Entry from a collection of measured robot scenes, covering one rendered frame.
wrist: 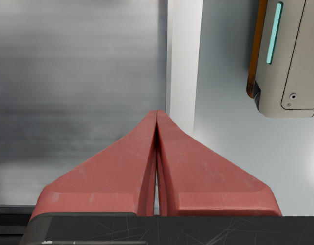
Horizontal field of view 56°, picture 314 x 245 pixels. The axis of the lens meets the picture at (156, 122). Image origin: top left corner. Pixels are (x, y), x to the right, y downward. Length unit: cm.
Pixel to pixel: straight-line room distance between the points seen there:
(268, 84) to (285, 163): 71
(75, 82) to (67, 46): 4
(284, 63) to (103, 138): 77
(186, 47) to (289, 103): 84
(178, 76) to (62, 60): 11
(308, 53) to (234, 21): 33
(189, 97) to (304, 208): 174
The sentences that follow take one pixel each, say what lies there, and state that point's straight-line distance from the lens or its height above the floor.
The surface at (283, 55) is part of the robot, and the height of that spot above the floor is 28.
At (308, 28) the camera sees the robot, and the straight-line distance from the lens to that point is 100.
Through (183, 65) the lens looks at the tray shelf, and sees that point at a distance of 29.
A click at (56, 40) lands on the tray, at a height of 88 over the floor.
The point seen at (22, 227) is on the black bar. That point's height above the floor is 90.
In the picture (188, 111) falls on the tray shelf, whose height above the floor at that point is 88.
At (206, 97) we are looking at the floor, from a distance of 134.
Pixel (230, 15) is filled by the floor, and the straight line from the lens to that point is 121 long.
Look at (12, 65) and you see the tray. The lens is 32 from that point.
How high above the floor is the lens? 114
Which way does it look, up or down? 55 degrees down
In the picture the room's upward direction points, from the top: 178 degrees counter-clockwise
